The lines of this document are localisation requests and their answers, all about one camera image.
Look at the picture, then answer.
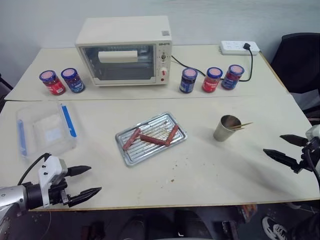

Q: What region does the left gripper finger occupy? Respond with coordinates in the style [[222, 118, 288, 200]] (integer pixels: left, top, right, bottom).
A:
[[67, 165, 92, 178], [68, 186, 103, 208]]

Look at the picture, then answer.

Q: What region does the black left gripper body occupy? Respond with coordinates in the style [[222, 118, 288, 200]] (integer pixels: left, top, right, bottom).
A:
[[48, 176, 72, 208]]

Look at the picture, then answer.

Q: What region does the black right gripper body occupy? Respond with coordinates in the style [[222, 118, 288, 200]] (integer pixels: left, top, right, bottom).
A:
[[299, 136, 320, 174]]

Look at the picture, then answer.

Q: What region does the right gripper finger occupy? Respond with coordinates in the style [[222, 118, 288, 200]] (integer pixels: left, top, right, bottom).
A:
[[262, 148, 301, 174], [279, 134, 310, 149]]

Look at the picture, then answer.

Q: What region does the blue container latch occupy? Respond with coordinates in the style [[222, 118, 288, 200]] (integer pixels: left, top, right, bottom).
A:
[[16, 119, 28, 157], [60, 104, 77, 139]]

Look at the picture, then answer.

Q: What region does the clear plastic container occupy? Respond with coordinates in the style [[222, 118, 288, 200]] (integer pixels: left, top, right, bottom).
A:
[[15, 100, 79, 160]]

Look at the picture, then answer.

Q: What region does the red sausage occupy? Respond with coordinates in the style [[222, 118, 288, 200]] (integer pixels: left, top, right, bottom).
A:
[[122, 127, 142, 151], [164, 124, 180, 147], [139, 134, 167, 147]]

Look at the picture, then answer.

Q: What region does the steel cup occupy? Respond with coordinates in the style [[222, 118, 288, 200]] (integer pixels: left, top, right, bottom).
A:
[[212, 114, 242, 142]]

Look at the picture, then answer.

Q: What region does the orange box under table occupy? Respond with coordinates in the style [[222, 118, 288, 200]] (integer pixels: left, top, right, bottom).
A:
[[240, 204, 259, 224]]

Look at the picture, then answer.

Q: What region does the ribbed metal baking tray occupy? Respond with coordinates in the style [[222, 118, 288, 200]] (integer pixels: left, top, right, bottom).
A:
[[114, 111, 189, 168]]

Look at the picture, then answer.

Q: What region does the black and white sneaker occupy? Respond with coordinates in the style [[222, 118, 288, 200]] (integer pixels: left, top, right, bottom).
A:
[[261, 215, 289, 240]]

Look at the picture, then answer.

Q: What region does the black office chair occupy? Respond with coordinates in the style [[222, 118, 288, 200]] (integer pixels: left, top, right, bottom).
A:
[[270, 32, 320, 119]]

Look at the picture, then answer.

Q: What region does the blue label sauce jar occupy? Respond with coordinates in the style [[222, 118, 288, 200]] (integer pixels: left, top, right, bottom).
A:
[[60, 67, 86, 94], [178, 67, 199, 95]]

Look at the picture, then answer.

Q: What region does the blue and red label jar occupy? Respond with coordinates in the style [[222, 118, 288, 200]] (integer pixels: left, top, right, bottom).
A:
[[220, 64, 245, 91]]

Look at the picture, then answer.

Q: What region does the red label sauce jar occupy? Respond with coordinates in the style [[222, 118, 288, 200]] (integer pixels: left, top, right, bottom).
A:
[[38, 69, 67, 96], [201, 66, 224, 94]]

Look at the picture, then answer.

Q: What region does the dark chair at edge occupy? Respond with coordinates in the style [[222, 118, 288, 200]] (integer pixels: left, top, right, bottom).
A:
[[0, 72, 15, 106]]

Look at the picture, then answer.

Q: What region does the white power strip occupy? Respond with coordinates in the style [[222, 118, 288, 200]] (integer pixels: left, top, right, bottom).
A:
[[219, 39, 261, 57]]

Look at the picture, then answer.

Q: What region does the cream toaster oven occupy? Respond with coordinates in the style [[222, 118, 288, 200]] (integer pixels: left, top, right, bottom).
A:
[[74, 15, 174, 88]]

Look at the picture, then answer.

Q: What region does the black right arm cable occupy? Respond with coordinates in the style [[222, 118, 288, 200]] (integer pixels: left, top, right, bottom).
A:
[[305, 147, 320, 181]]

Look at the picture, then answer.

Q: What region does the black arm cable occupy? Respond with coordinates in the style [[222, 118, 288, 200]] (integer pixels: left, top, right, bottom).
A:
[[305, 147, 320, 181], [17, 152, 51, 186]]

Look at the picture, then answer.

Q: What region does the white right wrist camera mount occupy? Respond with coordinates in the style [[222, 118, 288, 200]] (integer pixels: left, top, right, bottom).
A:
[[305, 124, 320, 141]]

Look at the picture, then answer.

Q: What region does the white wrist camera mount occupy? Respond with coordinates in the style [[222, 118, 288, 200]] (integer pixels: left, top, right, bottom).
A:
[[305, 124, 320, 141], [37, 155, 69, 209]]

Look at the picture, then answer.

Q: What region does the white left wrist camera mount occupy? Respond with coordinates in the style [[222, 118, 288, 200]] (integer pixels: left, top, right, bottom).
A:
[[37, 155, 69, 209]]

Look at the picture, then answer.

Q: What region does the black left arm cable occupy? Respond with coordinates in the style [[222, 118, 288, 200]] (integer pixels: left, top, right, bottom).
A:
[[17, 152, 51, 186]]

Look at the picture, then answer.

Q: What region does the black oven power cable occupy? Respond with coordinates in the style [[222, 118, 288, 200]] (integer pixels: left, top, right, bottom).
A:
[[170, 48, 254, 83]]

